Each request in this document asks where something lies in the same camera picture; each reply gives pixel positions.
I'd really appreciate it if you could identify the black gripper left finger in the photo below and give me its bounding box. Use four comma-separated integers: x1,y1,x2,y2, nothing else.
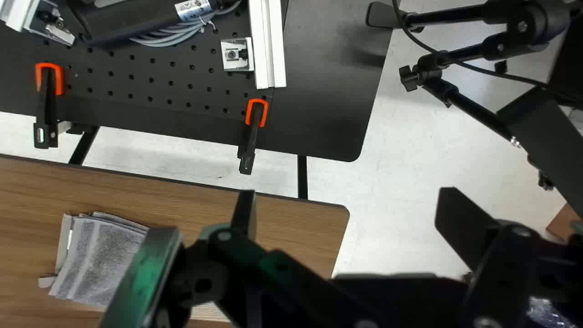
98,223,275,328

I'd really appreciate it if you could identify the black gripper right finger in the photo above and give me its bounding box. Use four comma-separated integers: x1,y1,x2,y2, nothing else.
433,185,548,328

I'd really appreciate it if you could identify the grey cloth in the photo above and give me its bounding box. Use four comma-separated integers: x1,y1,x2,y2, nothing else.
36,209,151,309

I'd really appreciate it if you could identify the black robot base cover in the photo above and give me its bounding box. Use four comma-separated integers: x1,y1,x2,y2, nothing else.
76,0,211,45

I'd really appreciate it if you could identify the brown cardboard piece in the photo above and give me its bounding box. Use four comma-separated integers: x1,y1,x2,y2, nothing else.
544,201,583,243

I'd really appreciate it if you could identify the orange black bar clamp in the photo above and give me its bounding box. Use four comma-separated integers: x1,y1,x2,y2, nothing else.
32,59,67,150
235,96,271,176

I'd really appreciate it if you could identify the black perforated board table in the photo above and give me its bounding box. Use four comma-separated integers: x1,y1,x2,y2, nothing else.
0,0,395,163

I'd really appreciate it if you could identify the white aluminium extrusion bar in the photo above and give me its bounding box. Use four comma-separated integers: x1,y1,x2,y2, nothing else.
246,0,289,90

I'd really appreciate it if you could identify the white connector block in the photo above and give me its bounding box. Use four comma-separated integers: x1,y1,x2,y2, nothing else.
171,0,235,19

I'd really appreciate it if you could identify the silver aluminium block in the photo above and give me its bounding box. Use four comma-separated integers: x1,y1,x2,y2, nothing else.
0,0,78,47

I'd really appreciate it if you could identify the black camera tripod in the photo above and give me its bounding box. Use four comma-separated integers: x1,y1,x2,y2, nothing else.
362,0,583,216

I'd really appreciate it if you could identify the silver metal corner bracket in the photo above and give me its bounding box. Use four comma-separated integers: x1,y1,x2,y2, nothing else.
218,36,256,72

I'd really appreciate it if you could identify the grey cable bundle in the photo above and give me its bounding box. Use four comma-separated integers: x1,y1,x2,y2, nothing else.
127,12,244,50

